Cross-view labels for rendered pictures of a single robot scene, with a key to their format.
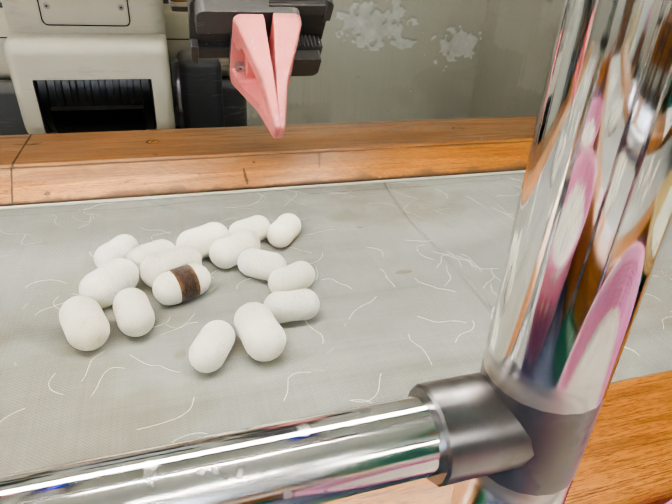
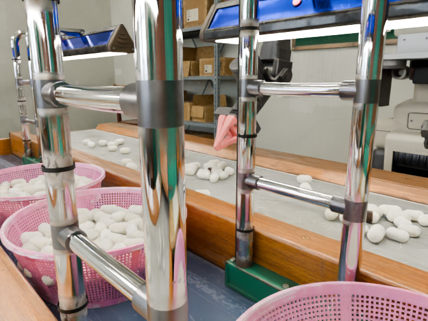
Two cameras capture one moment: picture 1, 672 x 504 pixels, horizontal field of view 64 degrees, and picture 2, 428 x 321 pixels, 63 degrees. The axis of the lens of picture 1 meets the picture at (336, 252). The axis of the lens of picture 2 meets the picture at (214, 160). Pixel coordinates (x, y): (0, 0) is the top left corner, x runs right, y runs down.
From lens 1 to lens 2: 0.35 m
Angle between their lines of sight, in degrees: 62
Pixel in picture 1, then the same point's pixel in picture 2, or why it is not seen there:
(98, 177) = (376, 185)
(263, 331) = (373, 230)
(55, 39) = (409, 135)
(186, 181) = (410, 195)
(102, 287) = not seen: hidden behind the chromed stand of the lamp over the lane
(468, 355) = not seen: outside the picture
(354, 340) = (411, 253)
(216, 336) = not seen: hidden behind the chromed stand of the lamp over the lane
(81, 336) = (327, 213)
